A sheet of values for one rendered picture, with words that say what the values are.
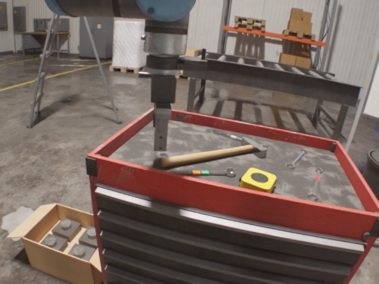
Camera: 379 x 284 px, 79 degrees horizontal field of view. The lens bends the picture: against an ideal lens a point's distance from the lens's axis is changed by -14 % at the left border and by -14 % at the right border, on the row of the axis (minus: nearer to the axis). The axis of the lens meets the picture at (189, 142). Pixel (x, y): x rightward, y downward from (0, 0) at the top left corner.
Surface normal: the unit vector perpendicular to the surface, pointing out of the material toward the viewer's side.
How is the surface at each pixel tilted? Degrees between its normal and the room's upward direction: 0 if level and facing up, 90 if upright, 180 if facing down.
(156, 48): 90
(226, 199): 90
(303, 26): 90
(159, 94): 90
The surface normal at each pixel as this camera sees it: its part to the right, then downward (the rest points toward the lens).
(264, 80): -0.20, 0.39
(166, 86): 0.14, 0.42
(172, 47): 0.36, 0.42
